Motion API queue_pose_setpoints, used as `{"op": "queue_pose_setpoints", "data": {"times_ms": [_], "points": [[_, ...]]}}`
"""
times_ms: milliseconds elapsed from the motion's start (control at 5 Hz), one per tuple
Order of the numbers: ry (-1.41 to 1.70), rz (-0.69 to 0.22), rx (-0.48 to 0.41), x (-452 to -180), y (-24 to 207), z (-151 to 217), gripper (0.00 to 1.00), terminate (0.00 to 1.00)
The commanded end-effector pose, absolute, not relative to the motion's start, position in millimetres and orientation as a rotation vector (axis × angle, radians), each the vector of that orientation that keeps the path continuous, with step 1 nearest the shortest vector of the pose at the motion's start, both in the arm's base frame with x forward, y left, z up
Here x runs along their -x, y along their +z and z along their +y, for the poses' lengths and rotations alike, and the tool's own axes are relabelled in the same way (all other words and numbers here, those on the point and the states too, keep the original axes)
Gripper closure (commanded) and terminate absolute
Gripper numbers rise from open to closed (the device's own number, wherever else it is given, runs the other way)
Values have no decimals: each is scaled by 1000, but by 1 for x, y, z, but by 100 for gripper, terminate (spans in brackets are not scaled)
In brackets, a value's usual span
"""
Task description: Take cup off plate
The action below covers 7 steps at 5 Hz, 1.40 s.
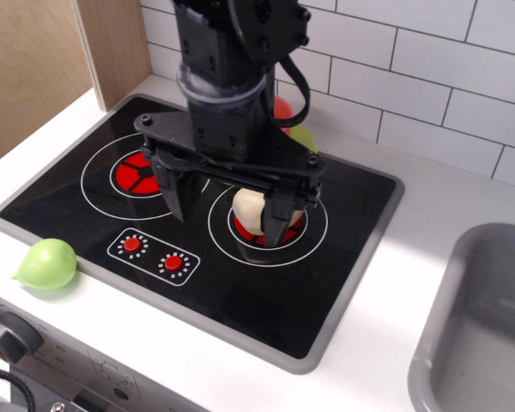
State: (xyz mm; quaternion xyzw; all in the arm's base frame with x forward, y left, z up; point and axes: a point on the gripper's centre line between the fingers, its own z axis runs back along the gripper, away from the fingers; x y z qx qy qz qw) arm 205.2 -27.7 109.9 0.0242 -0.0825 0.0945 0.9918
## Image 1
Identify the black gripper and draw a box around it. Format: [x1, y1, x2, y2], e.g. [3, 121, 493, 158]
[134, 80, 322, 248]

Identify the red plastic cup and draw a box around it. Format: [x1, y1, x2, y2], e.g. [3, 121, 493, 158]
[273, 95, 294, 122]

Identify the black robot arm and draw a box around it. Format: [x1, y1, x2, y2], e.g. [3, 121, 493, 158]
[134, 1, 325, 248]

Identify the green plastic plate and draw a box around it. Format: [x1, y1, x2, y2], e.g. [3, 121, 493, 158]
[209, 124, 319, 192]

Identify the beige toy potato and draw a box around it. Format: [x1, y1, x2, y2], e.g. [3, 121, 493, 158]
[232, 188, 304, 235]

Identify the black toy stove top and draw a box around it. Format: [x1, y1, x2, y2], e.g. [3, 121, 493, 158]
[0, 94, 404, 374]

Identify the green toy pear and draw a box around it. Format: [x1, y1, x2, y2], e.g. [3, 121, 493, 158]
[11, 239, 77, 290]

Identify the wooden side panel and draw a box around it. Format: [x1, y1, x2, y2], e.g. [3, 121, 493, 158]
[0, 1, 151, 158]

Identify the grey oven front panel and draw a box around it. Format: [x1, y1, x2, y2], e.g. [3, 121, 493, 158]
[0, 299, 203, 411]

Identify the grey oven knob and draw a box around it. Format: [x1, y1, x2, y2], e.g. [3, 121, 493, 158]
[0, 312, 44, 364]

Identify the grey sink basin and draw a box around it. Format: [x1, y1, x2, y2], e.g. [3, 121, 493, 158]
[408, 223, 515, 411]

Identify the black cable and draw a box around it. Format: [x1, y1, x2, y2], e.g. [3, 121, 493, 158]
[227, 0, 312, 130]

